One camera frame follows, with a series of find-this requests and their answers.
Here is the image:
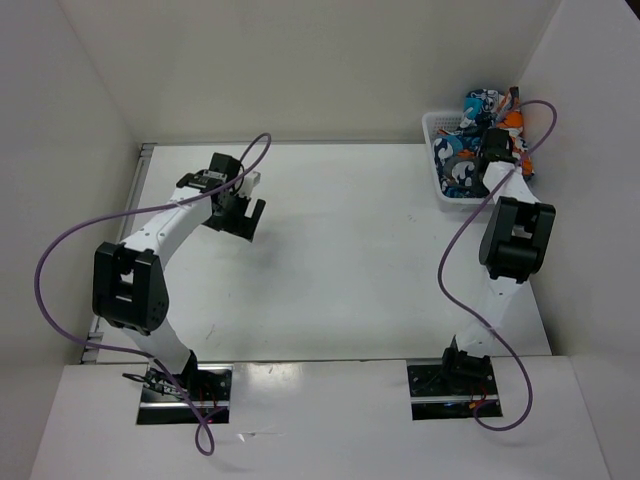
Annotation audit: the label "colourful patterned shorts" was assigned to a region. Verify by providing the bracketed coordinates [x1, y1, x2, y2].
[441, 86, 528, 194]

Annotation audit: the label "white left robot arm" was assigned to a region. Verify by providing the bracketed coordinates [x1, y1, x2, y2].
[92, 153, 266, 400]

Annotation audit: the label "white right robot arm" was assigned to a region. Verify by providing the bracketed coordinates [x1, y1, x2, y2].
[225, 145, 554, 393]

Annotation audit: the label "white plastic basket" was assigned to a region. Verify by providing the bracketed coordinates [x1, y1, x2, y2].
[421, 111, 489, 212]

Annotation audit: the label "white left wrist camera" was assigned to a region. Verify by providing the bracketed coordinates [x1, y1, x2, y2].
[235, 171, 261, 198]

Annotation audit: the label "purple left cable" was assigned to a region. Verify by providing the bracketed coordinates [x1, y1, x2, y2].
[33, 132, 274, 459]

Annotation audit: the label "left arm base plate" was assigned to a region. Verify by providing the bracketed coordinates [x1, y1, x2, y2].
[135, 363, 235, 426]

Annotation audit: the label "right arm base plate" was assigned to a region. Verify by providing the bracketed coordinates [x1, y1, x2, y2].
[406, 360, 503, 421]

